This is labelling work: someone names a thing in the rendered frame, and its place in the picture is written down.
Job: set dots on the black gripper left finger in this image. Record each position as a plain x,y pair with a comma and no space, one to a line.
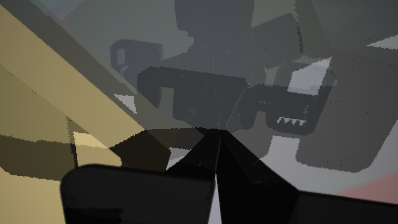
107,194

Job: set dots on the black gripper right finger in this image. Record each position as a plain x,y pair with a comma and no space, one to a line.
252,193

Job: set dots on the pale yellow board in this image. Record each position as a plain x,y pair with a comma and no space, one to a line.
52,119

